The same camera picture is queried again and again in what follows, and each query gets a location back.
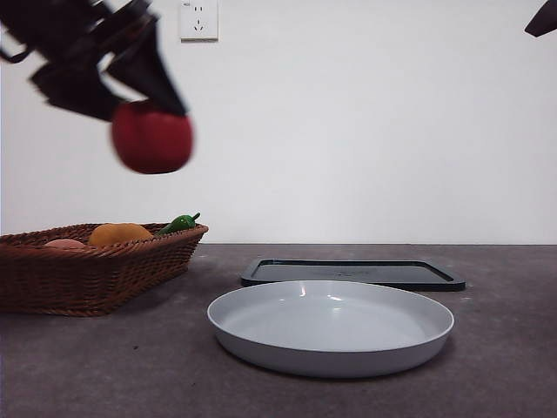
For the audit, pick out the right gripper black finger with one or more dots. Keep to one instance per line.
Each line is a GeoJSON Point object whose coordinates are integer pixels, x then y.
{"type": "Point", "coordinates": [546, 22]}

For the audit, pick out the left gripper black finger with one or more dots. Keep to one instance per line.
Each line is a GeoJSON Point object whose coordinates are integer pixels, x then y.
{"type": "Point", "coordinates": [148, 65]}
{"type": "Point", "coordinates": [74, 87]}

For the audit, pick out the red tomato with green stem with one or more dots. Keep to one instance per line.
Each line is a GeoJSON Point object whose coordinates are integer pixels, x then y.
{"type": "Point", "coordinates": [152, 139]}

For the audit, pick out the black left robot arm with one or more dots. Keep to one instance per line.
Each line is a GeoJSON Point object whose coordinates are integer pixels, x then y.
{"type": "Point", "coordinates": [52, 26]}

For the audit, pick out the orange round fruit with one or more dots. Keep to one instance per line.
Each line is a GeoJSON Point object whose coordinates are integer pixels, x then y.
{"type": "Point", "coordinates": [119, 234]}

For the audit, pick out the pale pink vegetable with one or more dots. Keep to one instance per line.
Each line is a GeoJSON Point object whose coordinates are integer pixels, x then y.
{"type": "Point", "coordinates": [65, 244]}

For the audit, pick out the green pepper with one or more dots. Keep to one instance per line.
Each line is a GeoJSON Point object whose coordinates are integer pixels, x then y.
{"type": "Point", "coordinates": [178, 225]}

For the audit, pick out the brown wicker basket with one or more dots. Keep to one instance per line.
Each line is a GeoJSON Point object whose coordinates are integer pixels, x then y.
{"type": "Point", "coordinates": [87, 278]}

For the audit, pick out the dark rectangular tray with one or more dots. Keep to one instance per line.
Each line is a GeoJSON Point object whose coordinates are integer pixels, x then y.
{"type": "Point", "coordinates": [374, 273]}

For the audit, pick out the pale grey round plate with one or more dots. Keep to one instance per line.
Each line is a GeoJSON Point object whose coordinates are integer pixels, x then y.
{"type": "Point", "coordinates": [330, 335]}

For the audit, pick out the white wall socket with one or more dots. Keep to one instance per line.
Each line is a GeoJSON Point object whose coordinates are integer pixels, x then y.
{"type": "Point", "coordinates": [199, 22]}

